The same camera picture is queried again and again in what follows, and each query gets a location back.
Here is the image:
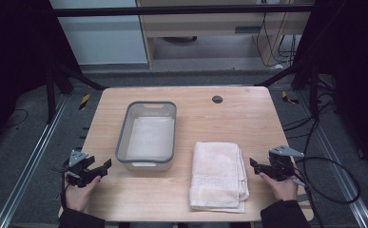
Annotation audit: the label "thin black floor cable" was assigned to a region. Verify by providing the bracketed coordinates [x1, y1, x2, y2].
[0, 108, 29, 130]

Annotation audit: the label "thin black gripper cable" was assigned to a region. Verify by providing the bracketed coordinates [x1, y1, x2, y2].
[52, 165, 70, 212]

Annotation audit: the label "folded white towel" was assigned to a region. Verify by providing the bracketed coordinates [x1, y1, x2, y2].
[188, 141, 250, 214]

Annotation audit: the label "metal floor rail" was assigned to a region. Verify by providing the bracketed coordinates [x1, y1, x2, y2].
[0, 94, 69, 228]
[297, 90, 368, 228]

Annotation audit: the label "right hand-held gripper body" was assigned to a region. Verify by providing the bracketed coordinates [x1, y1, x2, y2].
[266, 144, 305, 182]

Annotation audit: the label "black floor cables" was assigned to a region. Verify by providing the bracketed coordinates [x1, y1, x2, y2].
[281, 80, 339, 141]

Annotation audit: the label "black horizontal frame bar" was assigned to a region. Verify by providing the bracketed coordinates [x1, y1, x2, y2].
[49, 4, 317, 18]

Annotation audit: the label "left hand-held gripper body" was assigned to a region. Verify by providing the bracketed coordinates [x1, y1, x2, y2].
[62, 149, 102, 188]

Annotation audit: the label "hanging black cables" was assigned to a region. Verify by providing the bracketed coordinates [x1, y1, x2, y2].
[255, 11, 300, 68]

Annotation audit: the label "long black cable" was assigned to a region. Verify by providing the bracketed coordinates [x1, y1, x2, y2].
[301, 117, 326, 228]

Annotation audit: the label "black frame strut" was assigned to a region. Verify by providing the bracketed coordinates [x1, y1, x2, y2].
[255, 58, 321, 122]
[44, 58, 107, 125]

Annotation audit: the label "grey plastic basket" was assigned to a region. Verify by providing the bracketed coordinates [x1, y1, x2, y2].
[115, 100, 178, 173]

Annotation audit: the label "black curtain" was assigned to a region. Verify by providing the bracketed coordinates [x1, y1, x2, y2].
[0, 0, 82, 156]
[290, 0, 368, 179]

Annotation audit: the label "person's left hand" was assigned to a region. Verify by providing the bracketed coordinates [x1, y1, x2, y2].
[63, 172, 103, 213]

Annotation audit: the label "black looped cable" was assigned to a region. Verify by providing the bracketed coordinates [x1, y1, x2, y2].
[294, 156, 362, 204]

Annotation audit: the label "person's right hand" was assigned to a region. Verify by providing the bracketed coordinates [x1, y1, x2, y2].
[259, 172, 300, 202]

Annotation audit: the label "yellow black striped tape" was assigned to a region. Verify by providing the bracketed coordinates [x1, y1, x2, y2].
[281, 90, 300, 105]
[78, 93, 91, 111]

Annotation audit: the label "white cabinet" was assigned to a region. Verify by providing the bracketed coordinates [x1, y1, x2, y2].
[49, 0, 149, 67]

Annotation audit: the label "light wooden desk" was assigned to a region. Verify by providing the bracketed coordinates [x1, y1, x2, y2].
[135, 0, 317, 69]

